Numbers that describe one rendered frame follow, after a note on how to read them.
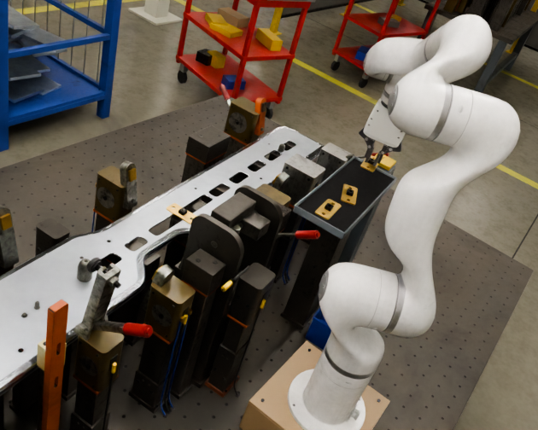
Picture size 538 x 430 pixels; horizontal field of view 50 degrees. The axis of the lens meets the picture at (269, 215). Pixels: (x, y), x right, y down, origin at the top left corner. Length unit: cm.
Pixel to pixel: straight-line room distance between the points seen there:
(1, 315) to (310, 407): 69
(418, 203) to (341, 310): 25
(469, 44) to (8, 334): 98
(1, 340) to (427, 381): 115
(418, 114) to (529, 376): 235
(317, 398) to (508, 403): 174
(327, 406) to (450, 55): 78
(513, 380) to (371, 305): 205
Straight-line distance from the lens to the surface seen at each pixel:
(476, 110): 102
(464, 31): 109
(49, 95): 374
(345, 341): 119
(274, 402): 141
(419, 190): 104
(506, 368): 316
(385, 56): 136
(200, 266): 119
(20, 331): 120
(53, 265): 133
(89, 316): 109
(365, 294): 112
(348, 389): 130
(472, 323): 207
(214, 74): 436
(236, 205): 126
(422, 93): 99
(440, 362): 187
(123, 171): 148
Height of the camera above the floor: 191
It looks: 35 degrees down
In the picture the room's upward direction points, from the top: 18 degrees clockwise
